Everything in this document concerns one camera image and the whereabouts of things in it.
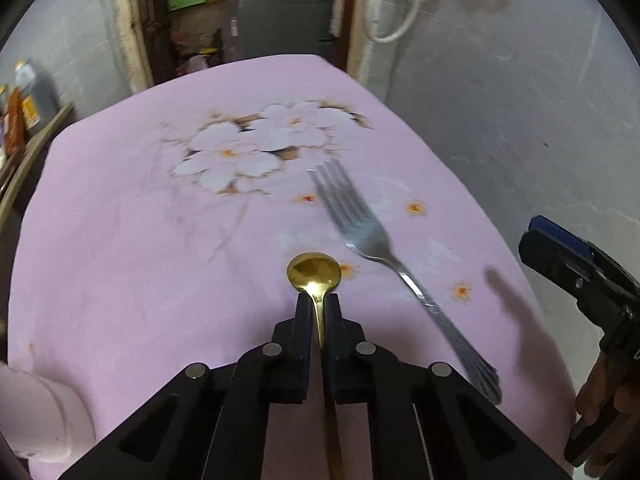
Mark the pink floral tablecloth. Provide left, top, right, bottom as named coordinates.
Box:
left=7, top=54, right=576, bottom=480

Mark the brown sauce pouch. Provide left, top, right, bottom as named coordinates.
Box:
left=2, top=87, right=26, bottom=156

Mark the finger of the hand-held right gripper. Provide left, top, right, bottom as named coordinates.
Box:
left=529, top=216, right=593, bottom=261
left=517, top=230, right=608, bottom=311

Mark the steel fork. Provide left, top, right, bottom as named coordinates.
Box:
left=310, top=159, right=502, bottom=406

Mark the white utensil holder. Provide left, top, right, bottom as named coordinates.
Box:
left=0, top=360, right=96, bottom=463

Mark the white hose loop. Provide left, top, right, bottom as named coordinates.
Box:
left=367, top=0, right=423, bottom=43

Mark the wooden door frame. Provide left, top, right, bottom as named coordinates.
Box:
left=112, top=0, right=156, bottom=93

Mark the cooking oil bottle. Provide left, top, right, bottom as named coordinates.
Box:
left=14, top=60, right=48, bottom=131

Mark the gold spoon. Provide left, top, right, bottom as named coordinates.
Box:
left=286, top=251, right=346, bottom=480

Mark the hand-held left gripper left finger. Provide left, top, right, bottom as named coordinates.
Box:
left=57, top=292, right=321, bottom=480

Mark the person's right hand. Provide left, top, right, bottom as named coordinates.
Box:
left=575, top=352, right=640, bottom=478

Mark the grey cabinet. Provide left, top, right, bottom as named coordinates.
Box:
left=235, top=0, right=346, bottom=68

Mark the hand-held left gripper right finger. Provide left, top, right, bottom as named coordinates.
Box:
left=322, top=294, right=573, bottom=480

